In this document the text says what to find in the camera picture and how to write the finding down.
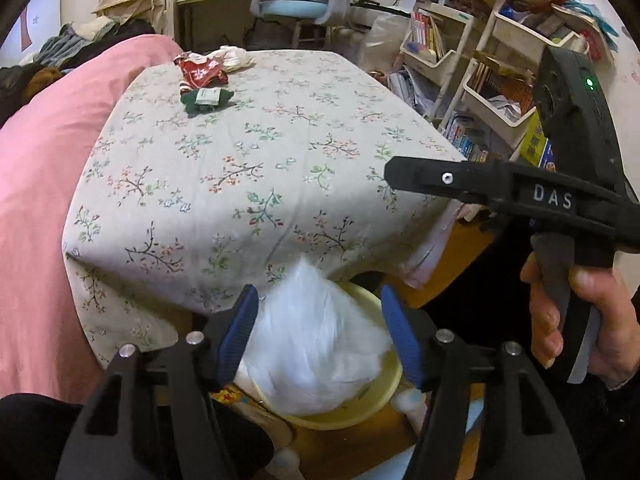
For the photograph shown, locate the yellow green printed box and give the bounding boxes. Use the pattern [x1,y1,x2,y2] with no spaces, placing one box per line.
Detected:
[520,110,548,166]

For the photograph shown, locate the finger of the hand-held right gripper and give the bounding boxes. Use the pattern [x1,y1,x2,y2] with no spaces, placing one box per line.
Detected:
[384,156,507,211]

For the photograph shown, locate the white tissue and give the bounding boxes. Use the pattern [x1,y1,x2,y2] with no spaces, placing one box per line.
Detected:
[234,259,396,417]

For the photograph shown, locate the person's black trouser leg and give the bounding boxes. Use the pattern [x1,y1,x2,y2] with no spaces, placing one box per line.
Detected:
[0,392,276,480]

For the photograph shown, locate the wide white book rack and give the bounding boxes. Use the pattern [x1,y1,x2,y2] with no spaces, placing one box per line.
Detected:
[440,0,591,146]

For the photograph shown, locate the yellow plastic basin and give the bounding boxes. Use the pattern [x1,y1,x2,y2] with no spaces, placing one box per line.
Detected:
[250,281,405,432]

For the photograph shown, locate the translucent plastic bag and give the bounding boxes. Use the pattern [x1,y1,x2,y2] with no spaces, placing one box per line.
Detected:
[357,12,413,73]

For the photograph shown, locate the person's right hand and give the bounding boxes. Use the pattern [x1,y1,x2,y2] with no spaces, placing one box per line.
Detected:
[520,252,640,391]

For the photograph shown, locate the stack of blue books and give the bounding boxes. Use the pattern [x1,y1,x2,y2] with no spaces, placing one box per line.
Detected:
[442,110,491,163]

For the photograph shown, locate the grey and blue desk chair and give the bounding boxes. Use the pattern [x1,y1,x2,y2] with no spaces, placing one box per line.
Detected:
[249,0,371,46]

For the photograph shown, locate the red snack wrapper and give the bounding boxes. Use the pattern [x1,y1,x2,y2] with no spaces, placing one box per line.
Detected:
[174,52,228,91]

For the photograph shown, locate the beige garment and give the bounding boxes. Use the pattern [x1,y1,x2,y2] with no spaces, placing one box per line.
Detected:
[91,0,166,26]

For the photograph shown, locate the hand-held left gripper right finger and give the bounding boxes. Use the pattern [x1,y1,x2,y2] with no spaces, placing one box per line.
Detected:
[380,284,586,480]

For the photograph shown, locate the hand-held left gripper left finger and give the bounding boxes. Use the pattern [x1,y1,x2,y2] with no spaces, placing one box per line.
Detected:
[55,284,261,480]

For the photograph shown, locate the pink bed blanket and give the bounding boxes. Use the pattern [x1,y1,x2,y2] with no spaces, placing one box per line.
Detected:
[0,34,186,403]

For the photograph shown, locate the blue denim garment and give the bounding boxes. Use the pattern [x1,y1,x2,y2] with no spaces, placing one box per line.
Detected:
[37,22,118,68]

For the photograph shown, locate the floral tablecloth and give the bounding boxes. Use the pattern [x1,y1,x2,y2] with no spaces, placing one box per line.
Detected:
[62,49,468,368]

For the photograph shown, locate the green wrapper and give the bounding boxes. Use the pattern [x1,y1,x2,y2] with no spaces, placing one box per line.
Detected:
[180,87,235,113]

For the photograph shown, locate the brown plush item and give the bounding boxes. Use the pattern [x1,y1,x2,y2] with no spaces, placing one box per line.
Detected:
[27,66,66,96]

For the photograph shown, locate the colourful printed item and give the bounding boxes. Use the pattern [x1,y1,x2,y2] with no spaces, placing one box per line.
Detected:
[210,385,261,408]

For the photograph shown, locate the white crumpled cloth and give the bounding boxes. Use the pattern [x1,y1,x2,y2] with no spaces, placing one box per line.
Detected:
[207,45,257,72]

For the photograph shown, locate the row of colourful books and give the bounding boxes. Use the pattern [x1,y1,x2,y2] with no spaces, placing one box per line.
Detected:
[407,10,446,58]

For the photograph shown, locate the black garment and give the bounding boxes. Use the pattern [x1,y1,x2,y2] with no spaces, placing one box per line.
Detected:
[65,17,161,68]

